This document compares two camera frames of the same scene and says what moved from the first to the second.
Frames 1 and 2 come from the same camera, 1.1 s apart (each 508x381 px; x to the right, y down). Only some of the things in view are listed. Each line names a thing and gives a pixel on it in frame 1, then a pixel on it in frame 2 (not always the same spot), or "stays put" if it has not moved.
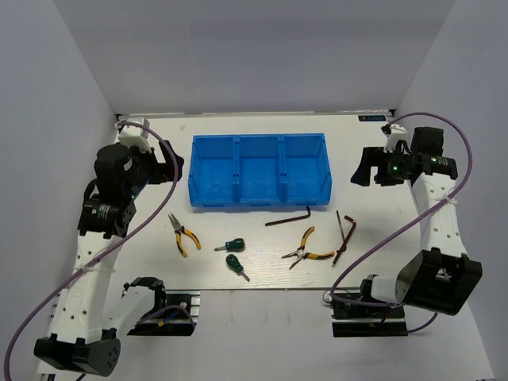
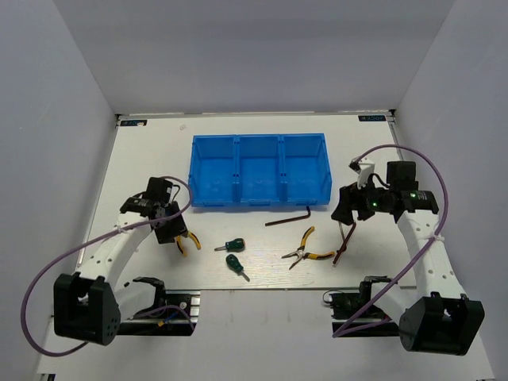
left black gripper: (163, 171) -> (167, 236)
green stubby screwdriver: (236, 245) stays put
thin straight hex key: (340, 225) stays put
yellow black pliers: (181, 229) stays put
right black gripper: (373, 156) -> (350, 198)
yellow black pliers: (302, 254) stays put
